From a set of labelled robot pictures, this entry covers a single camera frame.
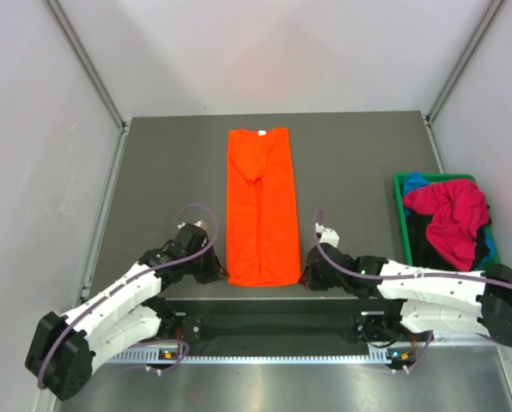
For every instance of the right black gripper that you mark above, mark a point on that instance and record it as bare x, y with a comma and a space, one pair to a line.
309, 280

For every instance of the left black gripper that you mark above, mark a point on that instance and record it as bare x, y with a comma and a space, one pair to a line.
214, 271

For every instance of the orange t shirt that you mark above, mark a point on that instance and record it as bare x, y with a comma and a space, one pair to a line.
262, 245

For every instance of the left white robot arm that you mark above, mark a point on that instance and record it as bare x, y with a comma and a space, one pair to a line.
67, 349

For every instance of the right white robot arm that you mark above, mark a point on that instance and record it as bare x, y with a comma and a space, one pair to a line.
430, 300

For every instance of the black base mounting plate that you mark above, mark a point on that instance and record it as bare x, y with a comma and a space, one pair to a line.
199, 326

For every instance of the black t shirt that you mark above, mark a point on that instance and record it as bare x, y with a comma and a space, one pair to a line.
425, 255

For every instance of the green plastic bin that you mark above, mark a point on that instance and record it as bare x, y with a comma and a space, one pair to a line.
409, 251

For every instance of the blue t shirt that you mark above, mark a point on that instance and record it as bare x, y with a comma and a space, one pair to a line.
412, 182

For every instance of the magenta t shirt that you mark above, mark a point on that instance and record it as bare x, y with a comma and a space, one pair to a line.
458, 209

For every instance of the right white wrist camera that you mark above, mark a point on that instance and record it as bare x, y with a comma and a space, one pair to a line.
326, 235

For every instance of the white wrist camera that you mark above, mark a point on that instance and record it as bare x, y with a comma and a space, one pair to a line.
199, 223
326, 235

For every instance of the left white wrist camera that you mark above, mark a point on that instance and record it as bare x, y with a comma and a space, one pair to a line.
199, 223

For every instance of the left aluminium frame post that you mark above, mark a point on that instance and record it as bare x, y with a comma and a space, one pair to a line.
74, 41

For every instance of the aluminium frame post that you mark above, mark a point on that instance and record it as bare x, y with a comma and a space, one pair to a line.
492, 11
74, 41

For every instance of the right aluminium frame post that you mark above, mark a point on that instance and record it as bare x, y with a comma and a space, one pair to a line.
492, 11

